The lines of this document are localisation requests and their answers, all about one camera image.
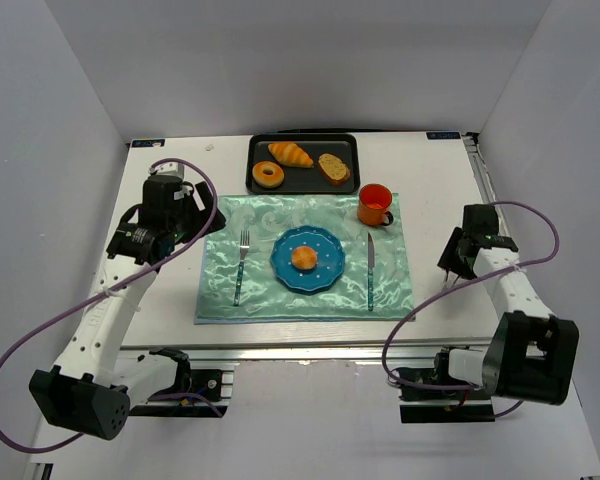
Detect black baking tray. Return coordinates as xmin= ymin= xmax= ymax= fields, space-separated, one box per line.
xmin=245 ymin=132 xmax=360 ymax=195

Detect aluminium table frame rail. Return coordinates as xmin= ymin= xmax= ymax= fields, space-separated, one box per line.
xmin=462 ymin=132 xmax=496 ymax=203

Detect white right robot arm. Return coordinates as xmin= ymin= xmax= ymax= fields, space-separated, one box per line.
xmin=431 ymin=204 xmax=579 ymax=405

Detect small round bun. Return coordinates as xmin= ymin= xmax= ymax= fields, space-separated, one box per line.
xmin=291 ymin=245 xmax=318 ymax=271

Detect orange enamel mug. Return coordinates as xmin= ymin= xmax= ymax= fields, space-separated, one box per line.
xmin=357 ymin=184 xmax=394 ymax=227

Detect croissant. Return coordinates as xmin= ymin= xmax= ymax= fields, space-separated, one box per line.
xmin=268 ymin=142 xmax=314 ymax=169

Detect blue dotted plate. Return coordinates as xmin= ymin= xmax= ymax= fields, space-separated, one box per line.
xmin=270 ymin=225 xmax=346 ymax=294

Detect knife with teal handle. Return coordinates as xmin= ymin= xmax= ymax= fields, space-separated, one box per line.
xmin=367 ymin=232 xmax=375 ymax=311

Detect metal serving tongs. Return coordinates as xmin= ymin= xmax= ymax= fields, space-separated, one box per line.
xmin=441 ymin=272 xmax=463 ymax=295

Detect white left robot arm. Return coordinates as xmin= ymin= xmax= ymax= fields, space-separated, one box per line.
xmin=29 ymin=159 xmax=226 ymax=440

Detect blue label left corner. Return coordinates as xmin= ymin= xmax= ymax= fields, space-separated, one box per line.
xmin=130 ymin=138 xmax=166 ymax=148

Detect green satin placemat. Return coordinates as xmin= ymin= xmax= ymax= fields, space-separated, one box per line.
xmin=196 ymin=195 xmax=414 ymax=324

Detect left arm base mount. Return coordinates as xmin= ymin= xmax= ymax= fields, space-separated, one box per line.
xmin=130 ymin=348 xmax=233 ymax=418

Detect glazed donut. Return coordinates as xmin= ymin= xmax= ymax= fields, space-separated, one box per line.
xmin=252 ymin=161 xmax=285 ymax=189

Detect bread slice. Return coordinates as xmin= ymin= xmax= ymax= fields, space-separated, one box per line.
xmin=318 ymin=153 xmax=351 ymax=186

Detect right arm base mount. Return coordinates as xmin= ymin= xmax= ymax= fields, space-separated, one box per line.
xmin=388 ymin=349 xmax=495 ymax=424

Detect fork with teal handle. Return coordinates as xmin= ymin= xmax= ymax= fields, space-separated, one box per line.
xmin=233 ymin=229 xmax=250 ymax=306

